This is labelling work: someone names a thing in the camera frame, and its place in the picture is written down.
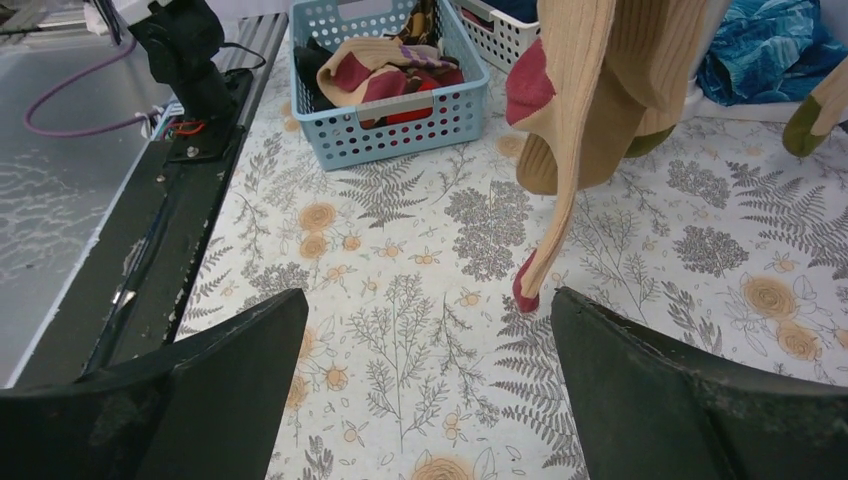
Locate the white laundry basket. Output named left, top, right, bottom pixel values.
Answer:
left=452, top=0, right=540, bottom=73

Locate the blue laundry basket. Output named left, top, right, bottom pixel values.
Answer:
left=290, top=1, right=490, bottom=171

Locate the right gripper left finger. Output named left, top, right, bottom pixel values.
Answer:
left=1, top=289, right=309, bottom=479

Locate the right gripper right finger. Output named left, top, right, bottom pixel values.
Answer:
left=550, top=287, right=847, bottom=479

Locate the tan ribbed sock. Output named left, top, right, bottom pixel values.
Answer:
left=507, top=1, right=708, bottom=195

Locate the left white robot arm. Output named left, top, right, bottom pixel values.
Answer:
left=116, top=0, right=253, bottom=163

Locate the pile of socks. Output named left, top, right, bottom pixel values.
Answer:
left=293, top=1, right=464, bottom=112

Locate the blue patterned cloth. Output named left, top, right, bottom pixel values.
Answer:
left=696, top=0, right=847, bottom=106

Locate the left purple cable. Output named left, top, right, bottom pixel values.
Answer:
left=23, top=36, right=167, bottom=139

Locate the red striped sock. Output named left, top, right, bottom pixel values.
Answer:
left=505, top=0, right=616, bottom=312

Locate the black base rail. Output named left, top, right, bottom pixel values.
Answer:
left=15, top=70, right=255, bottom=388

